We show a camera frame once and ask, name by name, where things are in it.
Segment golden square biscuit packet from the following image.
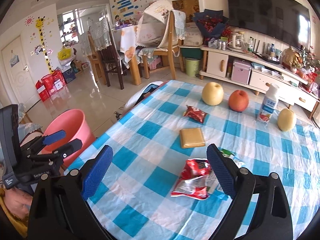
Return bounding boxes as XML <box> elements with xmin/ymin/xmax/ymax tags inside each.
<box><xmin>180</xmin><ymin>128</ymin><xmax>206</xmax><ymax>148</ymax></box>

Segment red crumpled snack wrapper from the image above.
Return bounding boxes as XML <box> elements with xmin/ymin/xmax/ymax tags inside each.
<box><xmin>171</xmin><ymin>158</ymin><xmax>227</xmax><ymax>200</ymax></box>

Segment white door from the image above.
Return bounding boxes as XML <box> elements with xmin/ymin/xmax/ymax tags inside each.
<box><xmin>1</xmin><ymin>36</ymin><xmax>40</xmax><ymax>111</ymax></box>

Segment white yogurt drink bottle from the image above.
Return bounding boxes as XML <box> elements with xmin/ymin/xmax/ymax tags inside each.
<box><xmin>257</xmin><ymin>83</ymin><xmax>279</xmax><ymax>125</ymax></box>

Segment white electric kettle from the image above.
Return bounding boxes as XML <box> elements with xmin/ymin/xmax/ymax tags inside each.
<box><xmin>228</xmin><ymin>31</ymin><xmax>246</xmax><ymax>52</ymax></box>

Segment yellow green snack bag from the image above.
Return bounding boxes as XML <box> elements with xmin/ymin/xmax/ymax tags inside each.
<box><xmin>220</xmin><ymin>148</ymin><xmax>245</xmax><ymax>168</ymax></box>

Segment white tv cabinet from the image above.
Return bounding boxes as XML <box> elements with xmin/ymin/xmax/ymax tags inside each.
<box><xmin>199</xmin><ymin>46</ymin><xmax>319</xmax><ymax>119</ymax></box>

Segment yellow pear right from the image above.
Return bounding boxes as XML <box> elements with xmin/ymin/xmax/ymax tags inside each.
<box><xmin>277</xmin><ymin>108</ymin><xmax>297</xmax><ymax>132</ymax></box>

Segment pink plastic trash bucket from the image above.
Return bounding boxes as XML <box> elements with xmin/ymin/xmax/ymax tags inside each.
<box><xmin>42</xmin><ymin>109</ymin><xmax>95</xmax><ymax>167</ymax></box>

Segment wooden chair with cloths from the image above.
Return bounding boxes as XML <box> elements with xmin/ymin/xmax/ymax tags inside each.
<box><xmin>120</xmin><ymin>0</ymin><xmax>187</xmax><ymax>86</ymax></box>

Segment red gift boxes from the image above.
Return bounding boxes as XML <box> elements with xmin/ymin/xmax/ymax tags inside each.
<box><xmin>35</xmin><ymin>69</ymin><xmax>66</xmax><ymax>102</ymax></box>

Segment red apple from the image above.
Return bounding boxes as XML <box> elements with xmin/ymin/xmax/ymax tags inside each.
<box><xmin>228</xmin><ymin>90</ymin><xmax>249</xmax><ymax>112</ymax></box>

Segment dark wooden chair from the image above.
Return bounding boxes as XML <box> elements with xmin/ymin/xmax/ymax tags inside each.
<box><xmin>88</xmin><ymin>18</ymin><xmax>124</xmax><ymax>89</ymax></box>

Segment green waste bin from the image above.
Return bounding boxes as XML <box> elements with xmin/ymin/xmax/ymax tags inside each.
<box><xmin>185</xmin><ymin>58</ymin><xmax>200</xmax><ymax>77</ymax></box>

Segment yellow pear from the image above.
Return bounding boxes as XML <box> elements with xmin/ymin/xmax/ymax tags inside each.
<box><xmin>202</xmin><ymin>82</ymin><xmax>224</xmax><ymax>106</ymax></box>
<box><xmin>277</xmin><ymin>108</ymin><xmax>297</xmax><ymax>132</ymax></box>

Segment yellow pear left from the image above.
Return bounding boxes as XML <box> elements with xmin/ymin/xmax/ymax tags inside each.
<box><xmin>202</xmin><ymin>82</ymin><xmax>224</xmax><ymax>106</ymax></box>

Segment black television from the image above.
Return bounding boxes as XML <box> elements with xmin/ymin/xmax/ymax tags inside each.
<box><xmin>228</xmin><ymin>0</ymin><xmax>311</xmax><ymax>49</ymax></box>

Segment dark flower bouquet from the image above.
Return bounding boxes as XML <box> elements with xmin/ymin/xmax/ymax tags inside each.
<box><xmin>193</xmin><ymin>9</ymin><xmax>229</xmax><ymax>38</ymax></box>

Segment dark red coffee wrapper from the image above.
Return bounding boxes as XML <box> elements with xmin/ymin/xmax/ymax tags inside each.
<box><xmin>183</xmin><ymin>106</ymin><xmax>208</xmax><ymax>124</ymax></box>

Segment pink storage box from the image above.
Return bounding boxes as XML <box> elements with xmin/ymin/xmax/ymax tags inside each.
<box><xmin>231</xmin><ymin>59</ymin><xmax>252</xmax><ymax>85</ymax></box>

